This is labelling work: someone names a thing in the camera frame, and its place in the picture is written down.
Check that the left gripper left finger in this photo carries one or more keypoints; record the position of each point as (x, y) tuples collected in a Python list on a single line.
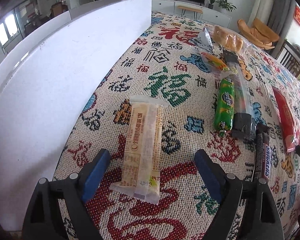
[(43, 219)]

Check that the brown Snickers bar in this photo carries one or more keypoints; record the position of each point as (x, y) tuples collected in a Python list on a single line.
[(263, 153)]

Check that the clear black-ended snack tube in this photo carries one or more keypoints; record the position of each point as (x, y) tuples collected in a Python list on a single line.
[(244, 125)]

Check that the green biscuit roll pack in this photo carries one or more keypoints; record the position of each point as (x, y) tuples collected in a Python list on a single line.
[(224, 114)]

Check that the beige wafer snack pack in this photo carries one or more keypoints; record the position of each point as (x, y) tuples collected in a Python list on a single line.
[(140, 176)]

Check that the orange green snack packet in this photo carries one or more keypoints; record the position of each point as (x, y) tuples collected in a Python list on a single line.
[(214, 63)]

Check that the bagged bread loaf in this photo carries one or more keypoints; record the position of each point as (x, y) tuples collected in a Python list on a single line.
[(227, 38)]

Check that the white blue snack pouch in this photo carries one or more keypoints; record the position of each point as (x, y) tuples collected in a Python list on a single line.
[(203, 40)]

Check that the red snack box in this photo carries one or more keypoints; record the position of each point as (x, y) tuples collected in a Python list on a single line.
[(290, 127)]

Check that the dark wooden chair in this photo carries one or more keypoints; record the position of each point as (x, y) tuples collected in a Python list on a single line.
[(289, 57)]

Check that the orange lounge chair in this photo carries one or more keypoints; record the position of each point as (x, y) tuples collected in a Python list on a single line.
[(259, 34)]

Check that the patterned woven tablecloth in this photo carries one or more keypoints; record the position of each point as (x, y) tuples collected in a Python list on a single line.
[(163, 63)]

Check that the white foam board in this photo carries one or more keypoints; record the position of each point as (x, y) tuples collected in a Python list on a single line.
[(45, 82)]

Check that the white standing air conditioner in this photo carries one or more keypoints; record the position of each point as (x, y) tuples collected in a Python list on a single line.
[(261, 10)]

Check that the green potted plant right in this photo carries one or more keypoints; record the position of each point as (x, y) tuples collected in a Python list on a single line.
[(226, 6)]

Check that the wooden bench stool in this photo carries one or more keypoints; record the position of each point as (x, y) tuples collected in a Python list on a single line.
[(195, 11)]

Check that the white TV cabinet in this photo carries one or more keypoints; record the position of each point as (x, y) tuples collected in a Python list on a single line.
[(209, 15)]

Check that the red wall hanging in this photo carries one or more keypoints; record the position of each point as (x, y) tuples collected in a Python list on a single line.
[(297, 14)]

